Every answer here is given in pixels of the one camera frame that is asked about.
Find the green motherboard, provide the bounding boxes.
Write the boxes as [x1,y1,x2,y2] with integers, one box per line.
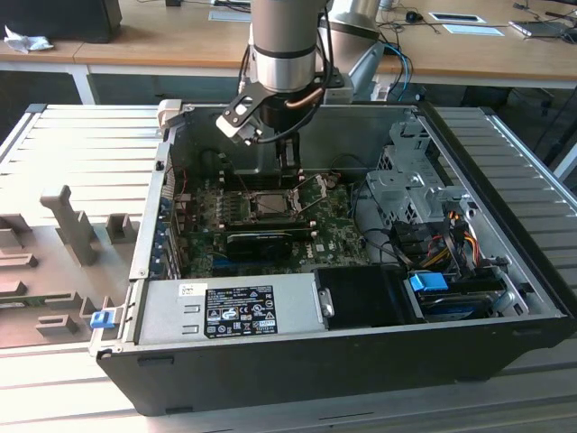
[173,173,375,279]

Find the black graphics card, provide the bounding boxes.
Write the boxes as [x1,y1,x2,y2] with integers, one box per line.
[224,231,293,262]

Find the silver metal drive cage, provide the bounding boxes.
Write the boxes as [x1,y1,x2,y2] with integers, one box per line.
[363,110,479,235]

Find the black RAM slot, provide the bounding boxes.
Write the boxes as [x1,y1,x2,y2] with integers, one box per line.
[224,224,317,238]
[223,169,281,181]
[223,178,283,190]
[223,216,316,228]

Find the grey parts rack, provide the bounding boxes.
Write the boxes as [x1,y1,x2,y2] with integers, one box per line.
[0,184,141,348]

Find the silver green CPU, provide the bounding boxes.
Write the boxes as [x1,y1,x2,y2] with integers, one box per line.
[255,193,292,216]

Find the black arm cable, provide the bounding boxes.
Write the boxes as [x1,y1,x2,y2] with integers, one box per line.
[317,6,337,91]

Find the thin red wire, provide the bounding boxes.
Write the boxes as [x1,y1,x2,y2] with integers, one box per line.
[173,167,197,203]

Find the wooden desk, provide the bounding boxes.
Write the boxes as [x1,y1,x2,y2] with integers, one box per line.
[0,0,577,107]

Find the orange yellow power wires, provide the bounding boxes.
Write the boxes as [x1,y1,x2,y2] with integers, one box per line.
[423,211,483,272]

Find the hard disk blue carrier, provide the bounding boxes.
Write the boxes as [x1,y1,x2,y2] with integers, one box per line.
[403,270,508,324]

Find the thin black wire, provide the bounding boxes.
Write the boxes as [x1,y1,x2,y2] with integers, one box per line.
[330,154,378,181]

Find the black grey PC case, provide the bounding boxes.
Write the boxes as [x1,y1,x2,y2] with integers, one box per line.
[87,101,577,419]

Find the black plastic bay cover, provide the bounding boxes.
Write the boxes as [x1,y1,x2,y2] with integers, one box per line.
[312,264,418,329]

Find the green RAM stick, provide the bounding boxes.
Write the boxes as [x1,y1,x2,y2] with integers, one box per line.
[0,291,78,312]

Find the metal socket cover frame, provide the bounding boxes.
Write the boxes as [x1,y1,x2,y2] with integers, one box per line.
[290,172,329,214]

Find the silver power supply unit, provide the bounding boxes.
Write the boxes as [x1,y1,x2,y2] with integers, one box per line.
[134,272,325,346]

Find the blue plastic case latch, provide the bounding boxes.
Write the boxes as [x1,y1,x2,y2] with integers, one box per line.
[88,309,114,330]

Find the white plastic case latch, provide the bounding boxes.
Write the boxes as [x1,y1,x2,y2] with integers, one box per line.
[156,98,184,134]

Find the black computer box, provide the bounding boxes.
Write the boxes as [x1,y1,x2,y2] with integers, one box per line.
[0,0,124,45]

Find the black data cables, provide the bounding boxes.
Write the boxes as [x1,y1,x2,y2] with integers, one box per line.
[389,221,427,268]

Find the crumpled white paper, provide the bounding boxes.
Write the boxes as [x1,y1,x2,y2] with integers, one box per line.
[3,24,54,56]

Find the black CPU socket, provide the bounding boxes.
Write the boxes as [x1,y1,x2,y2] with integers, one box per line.
[243,189,302,221]

